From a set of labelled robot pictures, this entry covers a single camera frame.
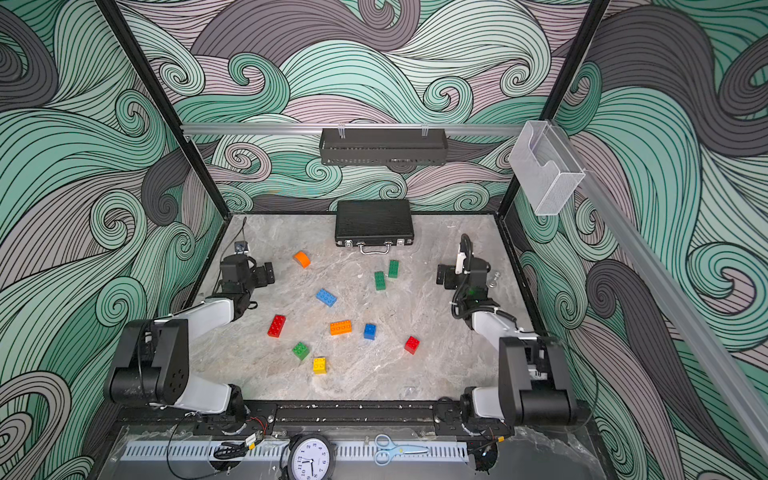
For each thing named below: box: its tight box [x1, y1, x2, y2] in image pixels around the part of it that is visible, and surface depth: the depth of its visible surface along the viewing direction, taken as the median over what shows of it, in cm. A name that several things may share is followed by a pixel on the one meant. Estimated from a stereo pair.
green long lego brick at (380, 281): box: [374, 271, 387, 291], surface depth 102 cm
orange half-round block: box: [293, 251, 311, 269], surface depth 106 cm
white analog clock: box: [287, 434, 337, 480], surface depth 67 cm
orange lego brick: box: [330, 320, 353, 336], surface depth 90 cm
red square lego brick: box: [404, 336, 420, 355], surface depth 85 cm
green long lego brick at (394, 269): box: [388, 260, 401, 279], surface depth 103 cm
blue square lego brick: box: [364, 323, 377, 340], surface depth 87 cm
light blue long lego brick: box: [315, 288, 338, 308], surface depth 97 cm
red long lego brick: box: [267, 314, 287, 338], surface depth 90 cm
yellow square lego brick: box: [313, 357, 327, 375], surface depth 81 cm
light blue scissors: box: [373, 434, 430, 467], surface depth 71 cm
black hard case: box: [335, 199, 414, 255], surface depth 110 cm
